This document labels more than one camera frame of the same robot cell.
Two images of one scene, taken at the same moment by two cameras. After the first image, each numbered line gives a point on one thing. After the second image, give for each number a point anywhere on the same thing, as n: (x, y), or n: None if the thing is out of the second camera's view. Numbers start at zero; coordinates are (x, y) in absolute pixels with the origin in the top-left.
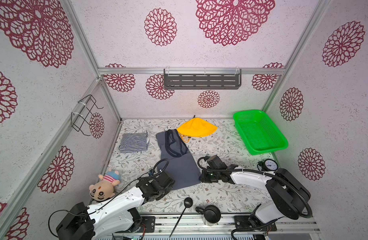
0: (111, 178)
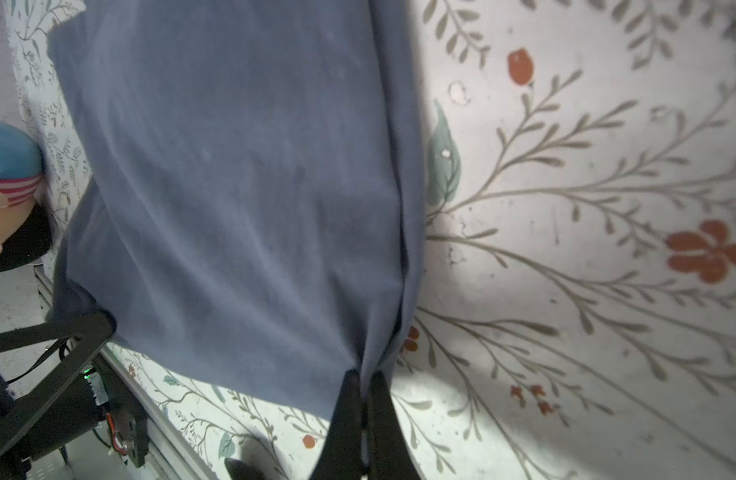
0: (17, 230)
